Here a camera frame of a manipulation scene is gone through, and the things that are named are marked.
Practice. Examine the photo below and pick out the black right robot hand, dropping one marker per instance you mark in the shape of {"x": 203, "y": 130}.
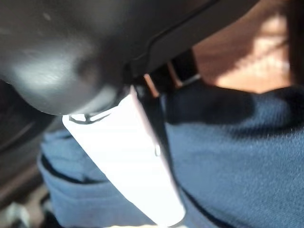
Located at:
{"x": 83, "y": 35}

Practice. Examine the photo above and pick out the blue garment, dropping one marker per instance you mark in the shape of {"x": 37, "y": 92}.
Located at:
{"x": 237, "y": 166}

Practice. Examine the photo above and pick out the grey front-load washing machine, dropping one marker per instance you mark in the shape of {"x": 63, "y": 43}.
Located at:
{"x": 19, "y": 123}

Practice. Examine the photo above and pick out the rectangular wicker laundry basket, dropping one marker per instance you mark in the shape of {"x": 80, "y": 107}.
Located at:
{"x": 237, "y": 47}

